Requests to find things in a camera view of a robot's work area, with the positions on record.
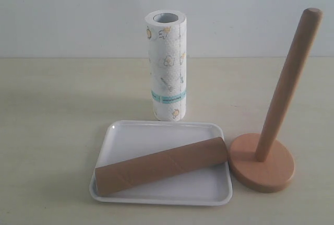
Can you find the wooden paper towel holder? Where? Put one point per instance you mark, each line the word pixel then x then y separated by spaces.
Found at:
pixel 260 161

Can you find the white rectangular plastic tray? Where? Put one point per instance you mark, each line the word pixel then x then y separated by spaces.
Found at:
pixel 128 139

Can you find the brown cardboard tube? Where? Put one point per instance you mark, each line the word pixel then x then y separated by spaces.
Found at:
pixel 134 172

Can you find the printed white paper towel roll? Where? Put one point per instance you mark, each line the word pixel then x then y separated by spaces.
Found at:
pixel 167 54

